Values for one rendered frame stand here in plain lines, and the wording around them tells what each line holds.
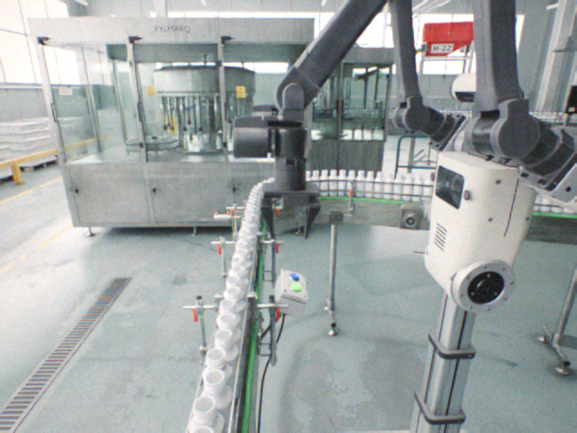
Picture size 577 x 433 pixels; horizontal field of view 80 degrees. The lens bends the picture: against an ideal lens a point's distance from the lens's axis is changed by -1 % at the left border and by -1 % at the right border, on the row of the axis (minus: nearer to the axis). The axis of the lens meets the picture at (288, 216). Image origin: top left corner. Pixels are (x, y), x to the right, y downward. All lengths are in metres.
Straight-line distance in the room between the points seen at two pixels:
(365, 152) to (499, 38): 5.41
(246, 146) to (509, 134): 0.44
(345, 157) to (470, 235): 5.15
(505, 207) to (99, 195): 4.17
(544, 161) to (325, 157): 5.30
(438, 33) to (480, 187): 6.53
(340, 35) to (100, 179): 4.04
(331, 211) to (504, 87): 1.76
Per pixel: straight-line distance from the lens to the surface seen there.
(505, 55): 0.73
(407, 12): 1.16
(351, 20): 0.63
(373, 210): 2.35
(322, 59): 0.61
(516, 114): 0.71
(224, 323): 0.84
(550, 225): 2.53
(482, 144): 0.73
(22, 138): 9.53
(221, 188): 4.10
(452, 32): 7.38
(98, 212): 4.63
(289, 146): 0.59
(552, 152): 0.77
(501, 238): 0.98
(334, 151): 5.96
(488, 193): 0.91
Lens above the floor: 1.66
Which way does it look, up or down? 20 degrees down
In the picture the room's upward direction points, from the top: straight up
